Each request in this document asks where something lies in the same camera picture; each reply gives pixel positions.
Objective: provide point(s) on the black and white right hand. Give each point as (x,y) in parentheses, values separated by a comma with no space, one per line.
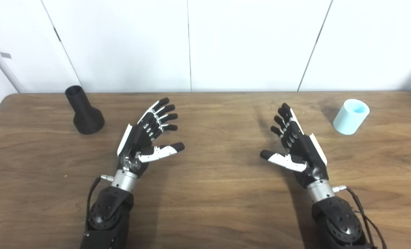
(305,152)

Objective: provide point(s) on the black and white left hand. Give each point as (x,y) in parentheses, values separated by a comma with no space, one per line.
(136,138)

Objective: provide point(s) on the light blue cylinder cup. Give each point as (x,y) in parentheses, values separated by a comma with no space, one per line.
(347,121)

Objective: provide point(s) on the black nozzle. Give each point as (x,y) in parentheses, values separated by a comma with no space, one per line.
(86,121)

